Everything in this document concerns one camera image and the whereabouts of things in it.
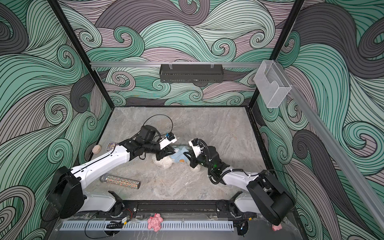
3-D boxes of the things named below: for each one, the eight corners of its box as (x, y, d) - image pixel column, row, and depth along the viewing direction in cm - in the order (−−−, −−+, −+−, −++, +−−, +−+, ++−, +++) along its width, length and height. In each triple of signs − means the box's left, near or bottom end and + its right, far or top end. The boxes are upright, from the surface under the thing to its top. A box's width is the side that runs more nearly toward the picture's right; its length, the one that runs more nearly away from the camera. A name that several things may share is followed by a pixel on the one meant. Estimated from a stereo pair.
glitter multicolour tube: (101, 182, 84) (98, 179, 81) (105, 176, 86) (102, 173, 83) (138, 190, 81) (136, 188, 78) (141, 183, 84) (139, 181, 80)
